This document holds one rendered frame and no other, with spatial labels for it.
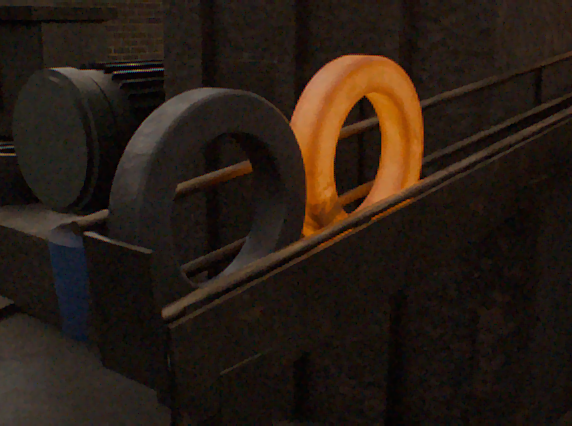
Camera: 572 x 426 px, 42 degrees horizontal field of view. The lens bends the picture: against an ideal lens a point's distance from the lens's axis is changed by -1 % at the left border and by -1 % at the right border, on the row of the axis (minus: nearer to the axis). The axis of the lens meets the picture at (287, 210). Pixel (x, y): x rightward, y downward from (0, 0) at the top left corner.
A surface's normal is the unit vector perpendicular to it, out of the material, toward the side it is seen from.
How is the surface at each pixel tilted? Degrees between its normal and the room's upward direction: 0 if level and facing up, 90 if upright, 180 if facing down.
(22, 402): 0
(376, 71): 90
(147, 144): 50
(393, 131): 107
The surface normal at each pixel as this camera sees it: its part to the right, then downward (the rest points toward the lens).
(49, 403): 0.00, -0.97
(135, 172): -0.56, -0.30
